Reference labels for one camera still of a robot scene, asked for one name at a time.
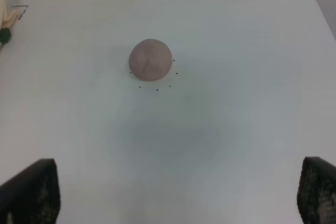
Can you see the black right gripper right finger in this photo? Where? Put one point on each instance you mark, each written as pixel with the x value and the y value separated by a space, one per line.
pixel 316 191

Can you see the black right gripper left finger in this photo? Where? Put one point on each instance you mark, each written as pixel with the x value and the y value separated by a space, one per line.
pixel 33 195

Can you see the pink peach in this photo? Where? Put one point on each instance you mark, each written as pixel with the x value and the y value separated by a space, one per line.
pixel 150 60

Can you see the white linen bag green handles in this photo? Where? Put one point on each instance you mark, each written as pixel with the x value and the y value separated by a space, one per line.
pixel 9 18

